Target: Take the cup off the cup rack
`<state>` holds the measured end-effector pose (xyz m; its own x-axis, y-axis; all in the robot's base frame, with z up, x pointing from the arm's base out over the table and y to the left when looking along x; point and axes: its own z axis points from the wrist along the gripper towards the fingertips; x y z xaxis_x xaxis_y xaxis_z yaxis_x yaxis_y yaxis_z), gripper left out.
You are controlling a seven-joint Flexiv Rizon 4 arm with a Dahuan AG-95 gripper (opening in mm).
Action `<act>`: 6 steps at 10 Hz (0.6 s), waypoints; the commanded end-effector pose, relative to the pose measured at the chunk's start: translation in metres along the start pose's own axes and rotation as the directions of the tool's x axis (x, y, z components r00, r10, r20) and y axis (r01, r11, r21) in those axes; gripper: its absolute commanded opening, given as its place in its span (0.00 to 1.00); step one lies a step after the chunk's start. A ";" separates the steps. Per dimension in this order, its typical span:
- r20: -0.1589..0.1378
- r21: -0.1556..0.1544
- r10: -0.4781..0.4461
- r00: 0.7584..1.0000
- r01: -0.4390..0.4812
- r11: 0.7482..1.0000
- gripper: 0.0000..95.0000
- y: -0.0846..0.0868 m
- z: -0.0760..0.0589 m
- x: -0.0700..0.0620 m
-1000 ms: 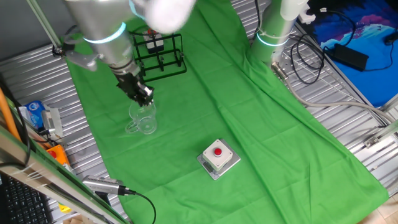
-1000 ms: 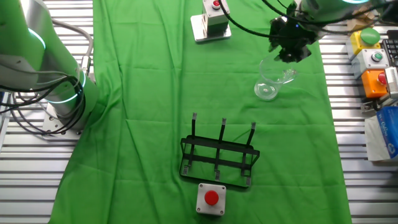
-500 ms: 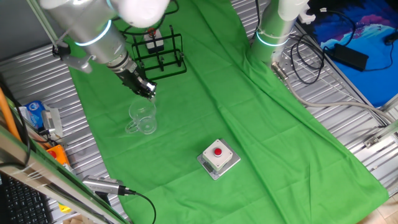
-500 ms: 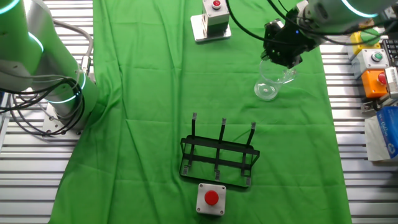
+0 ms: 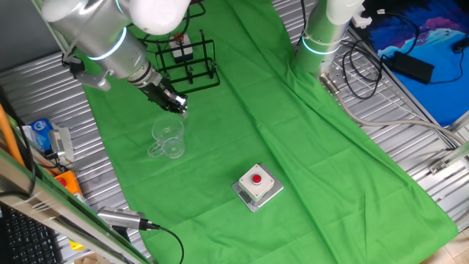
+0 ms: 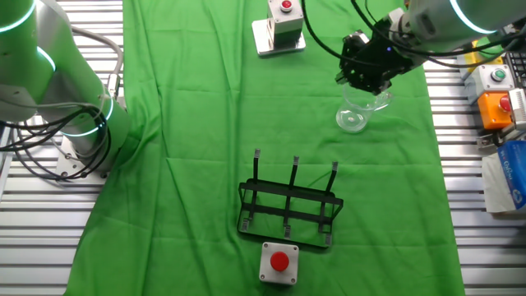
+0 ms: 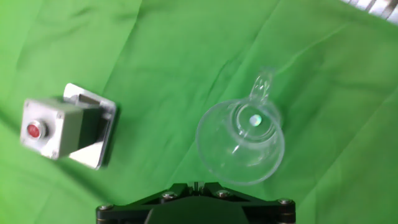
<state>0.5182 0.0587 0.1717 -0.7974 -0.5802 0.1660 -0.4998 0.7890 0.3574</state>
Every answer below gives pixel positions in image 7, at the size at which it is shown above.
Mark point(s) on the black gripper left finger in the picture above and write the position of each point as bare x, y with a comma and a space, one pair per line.
130, 211

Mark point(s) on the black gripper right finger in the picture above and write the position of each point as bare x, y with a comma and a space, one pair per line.
267, 211

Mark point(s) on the clear glass mug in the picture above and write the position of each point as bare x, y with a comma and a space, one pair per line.
217, 149

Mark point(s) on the white button box on plate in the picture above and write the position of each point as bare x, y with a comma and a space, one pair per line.
62, 127

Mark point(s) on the green cloth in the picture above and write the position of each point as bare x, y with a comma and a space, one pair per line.
186, 46

